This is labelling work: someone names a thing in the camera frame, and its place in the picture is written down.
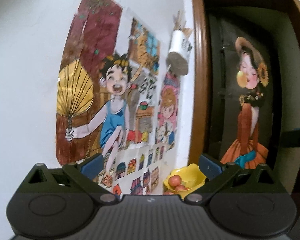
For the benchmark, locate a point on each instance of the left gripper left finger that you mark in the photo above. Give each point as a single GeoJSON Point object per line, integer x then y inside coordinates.
{"type": "Point", "coordinates": [83, 174]}

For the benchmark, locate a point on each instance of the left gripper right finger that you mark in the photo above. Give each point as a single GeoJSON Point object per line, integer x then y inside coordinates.
{"type": "Point", "coordinates": [219, 176]}

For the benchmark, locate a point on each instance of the yellow plastic fruit bowl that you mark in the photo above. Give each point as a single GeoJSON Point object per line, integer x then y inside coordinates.
{"type": "Point", "coordinates": [192, 179]}

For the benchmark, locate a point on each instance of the red apple in bowl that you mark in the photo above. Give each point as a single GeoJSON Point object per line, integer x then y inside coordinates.
{"type": "Point", "coordinates": [174, 180]}

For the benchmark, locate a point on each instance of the colourful houses drawing sheet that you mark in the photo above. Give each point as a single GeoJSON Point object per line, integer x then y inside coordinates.
{"type": "Point", "coordinates": [139, 171]}

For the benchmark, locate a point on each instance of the pink girl cartoon drawing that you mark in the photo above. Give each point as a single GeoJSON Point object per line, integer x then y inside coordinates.
{"type": "Point", "coordinates": [168, 110]}

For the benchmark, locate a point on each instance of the boy with fan drawing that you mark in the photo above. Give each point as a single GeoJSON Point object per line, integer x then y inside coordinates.
{"type": "Point", "coordinates": [102, 30]}

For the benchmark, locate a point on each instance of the girl in orange dress poster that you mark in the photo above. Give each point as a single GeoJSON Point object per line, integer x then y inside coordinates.
{"type": "Point", "coordinates": [246, 151]}

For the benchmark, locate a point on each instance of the white paper cup holder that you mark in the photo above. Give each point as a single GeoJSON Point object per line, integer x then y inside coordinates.
{"type": "Point", "coordinates": [180, 45]}

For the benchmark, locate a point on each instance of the brown wooden door frame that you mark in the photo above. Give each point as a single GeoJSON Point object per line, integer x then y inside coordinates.
{"type": "Point", "coordinates": [273, 28]}

